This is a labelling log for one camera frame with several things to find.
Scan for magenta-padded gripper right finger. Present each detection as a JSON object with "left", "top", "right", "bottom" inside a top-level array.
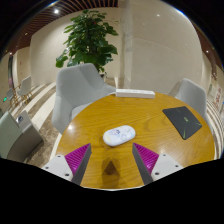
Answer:
[{"left": 132, "top": 142, "right": 184, "bottom": 186}]

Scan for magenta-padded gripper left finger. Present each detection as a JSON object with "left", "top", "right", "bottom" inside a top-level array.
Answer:
[{"left": 41, "top": 143, "right": 92, "bottom": 186}]

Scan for white cartoon-print computer mouse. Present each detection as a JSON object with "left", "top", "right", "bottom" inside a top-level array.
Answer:
[{"left": 102, "top": 124, "right": 137, "bottom": 148}]

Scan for black mouse pad green lines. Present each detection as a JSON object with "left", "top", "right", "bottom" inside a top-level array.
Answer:
[{"left": 162, "top": 105, "right": 203, "bottom": 141}]

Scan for grey-green lounge chair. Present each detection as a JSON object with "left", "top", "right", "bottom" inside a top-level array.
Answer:
[{"left": 0, "top": 111, "right": 44, "bottom": 163}]

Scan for white power strip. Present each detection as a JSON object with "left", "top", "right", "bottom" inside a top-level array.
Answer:
[{"left": 114, "top": 88, "right": 156, "bottom": 100}]

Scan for grey shell armchair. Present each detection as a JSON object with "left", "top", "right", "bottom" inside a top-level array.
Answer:
[
  {"left": 51, "top": 63, "right": 117, "bottom": 135},
  {"left": 174, "top": 78, "right": 214, "bottom": 134}
]

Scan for white chair wooden legs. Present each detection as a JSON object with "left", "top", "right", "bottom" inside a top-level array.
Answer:
[{"left": 16, "top": 75, "right": 33, "bottom": 104}]

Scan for red and white standing sign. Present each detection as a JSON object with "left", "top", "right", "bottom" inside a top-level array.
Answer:
[{"left": 213, "top": 84, "right": 224, "bottom": 104}]

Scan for tall green potted plant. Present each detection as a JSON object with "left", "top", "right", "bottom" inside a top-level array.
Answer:
[{"left": 55, "top": 9, "right": 120, "bottom": 78}]

